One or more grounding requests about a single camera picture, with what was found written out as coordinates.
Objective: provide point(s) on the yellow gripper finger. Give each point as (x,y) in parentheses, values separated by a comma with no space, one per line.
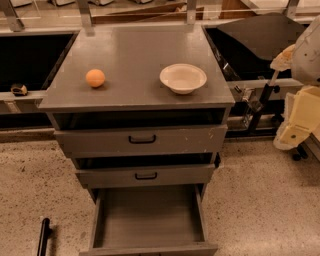
(283,60)
(301,118)

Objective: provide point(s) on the orange fruit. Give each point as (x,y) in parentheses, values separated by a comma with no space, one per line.
(95,78)

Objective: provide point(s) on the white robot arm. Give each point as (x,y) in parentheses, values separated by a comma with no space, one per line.
(305,66)

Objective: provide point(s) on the grey top drawer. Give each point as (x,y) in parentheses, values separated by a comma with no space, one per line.
(137,142)

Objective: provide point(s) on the grey middle drawer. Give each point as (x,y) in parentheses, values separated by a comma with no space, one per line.
(145,176)

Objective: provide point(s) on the grey drawer cabinet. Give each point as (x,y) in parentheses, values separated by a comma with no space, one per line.
(132,96)

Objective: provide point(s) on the grey open bottom drawer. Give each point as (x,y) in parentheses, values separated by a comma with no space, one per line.
(149,221)

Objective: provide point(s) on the black tray stand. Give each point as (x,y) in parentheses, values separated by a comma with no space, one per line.
(244,50)

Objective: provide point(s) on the clear plastic holder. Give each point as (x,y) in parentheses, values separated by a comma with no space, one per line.
(253,104)

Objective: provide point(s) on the white paper bowl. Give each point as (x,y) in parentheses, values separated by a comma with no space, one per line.
(183,78)

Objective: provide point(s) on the black pole on floor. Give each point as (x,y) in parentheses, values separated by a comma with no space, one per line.
(45,233)

